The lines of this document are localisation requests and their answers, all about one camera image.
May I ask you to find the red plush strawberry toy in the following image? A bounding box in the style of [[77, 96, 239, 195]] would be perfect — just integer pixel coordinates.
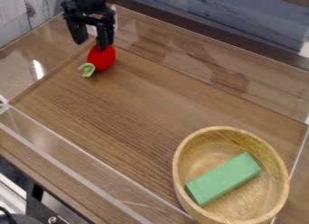
[[77, 45, 116, 78]]

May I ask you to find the clear acrylic corner bracket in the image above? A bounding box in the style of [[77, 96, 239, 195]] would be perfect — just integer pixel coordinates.
[[85, 5, 117, 36]]

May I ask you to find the black cable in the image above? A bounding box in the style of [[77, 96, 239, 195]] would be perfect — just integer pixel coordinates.
[[0, 205, 14, 224]]

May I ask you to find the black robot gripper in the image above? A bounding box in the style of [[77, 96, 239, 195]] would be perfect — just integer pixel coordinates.
[[60, 0, 116, 51]]

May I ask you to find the green rectangular block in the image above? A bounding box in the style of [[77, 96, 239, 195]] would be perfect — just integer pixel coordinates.
[[184, 152, 261, 207]]

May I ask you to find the clear acrylic tray wall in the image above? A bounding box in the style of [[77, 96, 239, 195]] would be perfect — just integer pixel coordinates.
[[0, 96, 192, 224]]

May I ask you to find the black table leg bracket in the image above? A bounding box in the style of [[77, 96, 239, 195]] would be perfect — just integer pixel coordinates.
[[25, 184, 71, 224]]

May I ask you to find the wooden bowl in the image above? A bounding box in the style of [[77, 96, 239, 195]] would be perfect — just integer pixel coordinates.
[[172, 126, 290, 224]]

